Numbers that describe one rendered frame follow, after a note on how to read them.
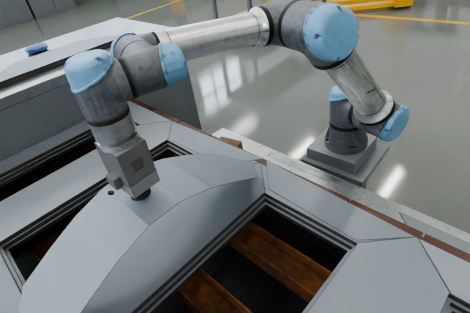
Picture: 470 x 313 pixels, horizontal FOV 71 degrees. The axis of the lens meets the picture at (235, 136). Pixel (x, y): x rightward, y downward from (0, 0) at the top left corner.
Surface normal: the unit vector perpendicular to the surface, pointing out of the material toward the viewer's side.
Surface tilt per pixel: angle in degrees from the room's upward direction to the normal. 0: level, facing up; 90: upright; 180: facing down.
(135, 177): 90
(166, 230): 0
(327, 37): 82
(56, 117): 90
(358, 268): 0
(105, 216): 18
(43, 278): 30
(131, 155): 90
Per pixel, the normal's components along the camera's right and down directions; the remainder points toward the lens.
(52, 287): -0.45, -0.47
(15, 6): 0.75, 0.29
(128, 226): -0.33, -0.63
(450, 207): -0.13, -0.82
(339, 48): 0.43, 0.34
